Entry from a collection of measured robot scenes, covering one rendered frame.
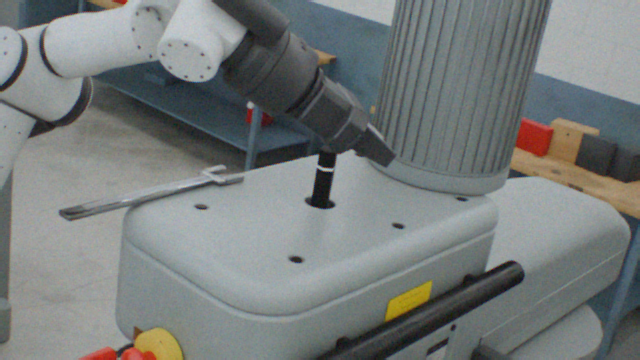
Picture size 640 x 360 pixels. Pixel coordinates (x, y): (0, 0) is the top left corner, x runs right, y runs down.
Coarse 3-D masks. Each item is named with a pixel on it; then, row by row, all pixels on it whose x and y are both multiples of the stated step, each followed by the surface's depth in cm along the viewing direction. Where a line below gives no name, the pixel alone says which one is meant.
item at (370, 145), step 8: (368, 128) 96; (368, 136) 96; (376, 136) 96; (360, 144) 96; (368, 144) 96; (376, 144) 97; (384, 144) 97; (360, 152) 97; (368, 152) 97; (376, 152) 97; (384, 152) 97; (392, 152) 97; (376, 160) 97; (384, 160) 98; (392, 160) 98
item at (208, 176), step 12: (216, 168) 105; (180, 180) 99; (192, 180) 100; (204, 180) 100; (216, 180) 101; (228, 180) 102; (240, 180) 104; (132, 192) 94; (144, 192) 94; (156, 192) 95; (168, 192) 96; (180, 192) 98; (84, 204) 89; (96, 204) 90; (108, 204) 90; (120, 204) 91; (132, 204) 92; (72, 216) 86; (84, 216) 88
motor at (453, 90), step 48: (432, 0) 104; (480, 0) 103; (528, 0) 104; (432, 48) 106; (480, 48) 105; (528, 48) 108; (384, 96) 113; (432, 96) 108; (480, 96) 107; (432, 144) 110; (480, 144) 109; (480, 192) 112
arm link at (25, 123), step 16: (0, 32) 98; (16, 32) 98; (0, 48) 97; (16, 48) 96; (0, 64) 96; (16, 64) 96; (0, 80) 96; (0, 112) 100; (16, 112) 101; (80, 112) 105; (0, 128) 100; (16, 128) 102; (32, 128) 105; (48, 128) 107; (0, 144) 101; (16, 144) 102; (0, 160) 101; (0, 176) 102
